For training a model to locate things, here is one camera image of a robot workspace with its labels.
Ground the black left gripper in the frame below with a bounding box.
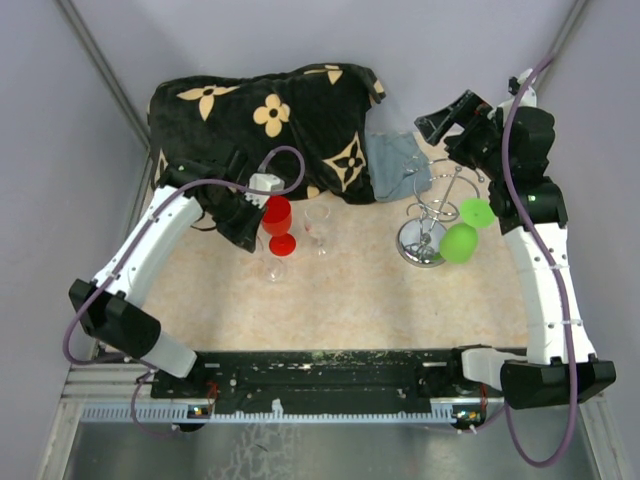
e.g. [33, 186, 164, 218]
[208, 190, 270, 253]

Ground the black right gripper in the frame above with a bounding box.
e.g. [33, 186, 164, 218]
[415, 90, 510, 181]

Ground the red wine glass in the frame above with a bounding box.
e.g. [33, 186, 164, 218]
[261, 196, 296, 257]

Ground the clear wine glass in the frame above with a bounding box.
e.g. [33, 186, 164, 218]
[253, 236, 287, 283]
[304, 203, 331, 256]

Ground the green wine glass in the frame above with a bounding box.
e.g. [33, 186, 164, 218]
[439, 198, 496, 264]

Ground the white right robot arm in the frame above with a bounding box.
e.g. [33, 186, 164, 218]
[414, 77, 617, 410]

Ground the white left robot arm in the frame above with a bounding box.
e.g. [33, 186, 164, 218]
[62, 150, 290, 397]

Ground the chrome wine glass rack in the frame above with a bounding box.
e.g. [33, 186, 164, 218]
[395, 158, 486, 268]

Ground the blue grey cloth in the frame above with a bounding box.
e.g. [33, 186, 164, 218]
[365, 132, 432, 203]

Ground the black floral blanket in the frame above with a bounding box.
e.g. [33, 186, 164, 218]
[147, 63, 386, 205]

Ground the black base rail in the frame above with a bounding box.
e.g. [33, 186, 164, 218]
[151, 349, 502, 415]

